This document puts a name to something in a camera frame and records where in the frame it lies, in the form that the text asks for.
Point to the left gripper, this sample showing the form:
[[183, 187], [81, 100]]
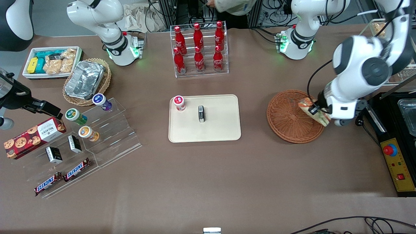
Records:
[[321, 98]]

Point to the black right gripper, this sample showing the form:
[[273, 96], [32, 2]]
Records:
[[16, 96]]

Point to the sandwich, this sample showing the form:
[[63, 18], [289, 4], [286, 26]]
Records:
[[320, 117]]

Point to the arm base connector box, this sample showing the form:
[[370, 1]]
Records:
[[281, 42], [136, 47]]

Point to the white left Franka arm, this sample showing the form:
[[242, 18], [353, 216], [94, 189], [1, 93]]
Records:
[[357, 61]]

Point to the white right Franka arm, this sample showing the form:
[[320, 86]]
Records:
[[110, 35]]

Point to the brown flat wicker basket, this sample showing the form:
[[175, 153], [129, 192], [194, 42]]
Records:
[[286, 117]]

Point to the aluminium foil tray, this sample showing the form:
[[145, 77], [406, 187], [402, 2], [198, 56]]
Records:
[[84, 79]]

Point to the light wicker basket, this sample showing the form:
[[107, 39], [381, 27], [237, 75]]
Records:
[[105, 81]]

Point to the cream plastic tray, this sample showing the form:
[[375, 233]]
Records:
[[221, 126]]

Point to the green-lid small bottle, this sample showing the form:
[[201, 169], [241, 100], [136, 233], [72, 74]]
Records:
[[74, 115]]

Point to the red Walkers shortbread box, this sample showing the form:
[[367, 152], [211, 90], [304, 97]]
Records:
[[32, 136]]

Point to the small black carton box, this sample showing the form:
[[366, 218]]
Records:
[[201, 114], [54, 155], [74, 144]]

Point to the clear bag of cookies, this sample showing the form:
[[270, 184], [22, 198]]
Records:
[[69, 53], [53, 65], [67, 65]]

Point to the orange-lid small bottle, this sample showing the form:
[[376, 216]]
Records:
[[87, 133]]

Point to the teal snack pack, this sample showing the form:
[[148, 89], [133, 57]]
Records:
[[48, 54], [40, 65]]

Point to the yellow snack pack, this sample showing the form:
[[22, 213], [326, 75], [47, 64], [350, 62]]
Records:
[[32, 65]]

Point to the purple-lid small bottle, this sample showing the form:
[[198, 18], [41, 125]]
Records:
[[100, 100]]

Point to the white plastic snack bin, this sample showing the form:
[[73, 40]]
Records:
[[27, 61]]

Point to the Snickers chocolate bar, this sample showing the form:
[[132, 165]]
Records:
[[48, 184], [77, 169]]

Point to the clear acrylic stepped shelf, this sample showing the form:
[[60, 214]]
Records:
[[110, 136]]

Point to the black appliance base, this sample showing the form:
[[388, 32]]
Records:
[[386, 110]]

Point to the metal pan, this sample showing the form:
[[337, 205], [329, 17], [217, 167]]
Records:
[[409, 117]]

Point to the yellow emergency stop box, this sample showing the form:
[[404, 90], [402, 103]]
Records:
[[398, 165]]

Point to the red Coca-Cola bottle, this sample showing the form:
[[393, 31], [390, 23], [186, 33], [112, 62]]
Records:
[[179, 40], [199, 60], [219, 34], [218, 58], [179, 61], [198, 36]]

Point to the clear acrylic bottle rack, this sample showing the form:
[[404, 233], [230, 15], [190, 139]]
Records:
[[208, 73]]

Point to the person in light sweater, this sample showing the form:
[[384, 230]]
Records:
[[234, 6]]

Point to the red-lid small bottle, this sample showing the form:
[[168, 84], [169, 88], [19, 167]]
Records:
[[179, 103]]

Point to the crumpled beige paper bag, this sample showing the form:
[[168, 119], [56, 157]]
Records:
[[143, 18]]

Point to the small white device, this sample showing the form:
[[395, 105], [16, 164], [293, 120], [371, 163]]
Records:
[[212, 230]]

